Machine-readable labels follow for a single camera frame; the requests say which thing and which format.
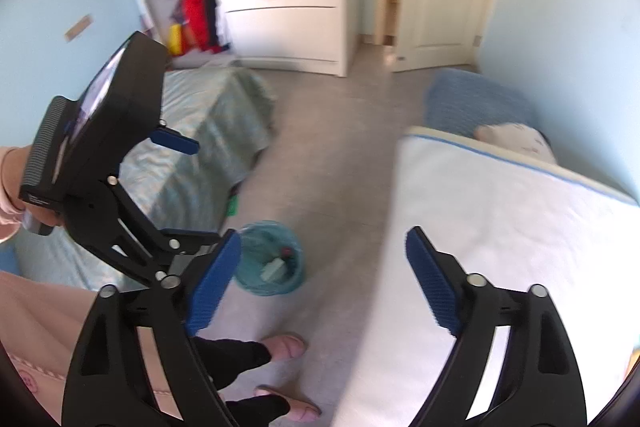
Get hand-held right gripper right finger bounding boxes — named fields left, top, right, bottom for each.
left=404, top=226, right=587, bottom=427

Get white mattress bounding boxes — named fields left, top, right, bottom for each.
left=332, top=124, right=640, bottom=427

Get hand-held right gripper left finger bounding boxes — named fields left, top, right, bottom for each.
left=61, top=228, right=243, bottom=427

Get teal wastebasket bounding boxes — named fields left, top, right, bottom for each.
left=232, top=220, right=306, bottom=297

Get blue pillow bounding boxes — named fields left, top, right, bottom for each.
left=424, top=68, right=541, bottom=140

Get pink garment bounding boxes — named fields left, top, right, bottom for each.
left=0, top=269, right=183, bottom=423

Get person's left forearm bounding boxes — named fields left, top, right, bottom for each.
left=0, top=146, right=31, bottom=244

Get black trousers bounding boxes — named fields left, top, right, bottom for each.
left=192, top=336, right=291, bottom=427

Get hanging red clothes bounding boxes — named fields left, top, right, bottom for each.
left=170, top=0, right=231, bottom=55

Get brown tape strip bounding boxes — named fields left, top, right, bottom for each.
left=65, top=14, right=94, bottom=42

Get white cardboard box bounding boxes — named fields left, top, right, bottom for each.
left=262, top=257, right=290, bottom=285

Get beige pillow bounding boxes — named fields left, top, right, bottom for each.
left=474, top=122, right=558, bottom=165

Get green-grey covered bed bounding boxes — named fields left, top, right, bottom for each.
left=15, top=67, right=278, bottom=293

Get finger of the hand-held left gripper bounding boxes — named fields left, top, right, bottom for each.
left=65, top=177, right=223, bottom=288
left=149, top=119, right=201, bottom=156

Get pink slipper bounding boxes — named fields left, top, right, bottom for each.
left=262, top=333, right=307, bottom=362
left=254, top=386, right=322, bottom=423

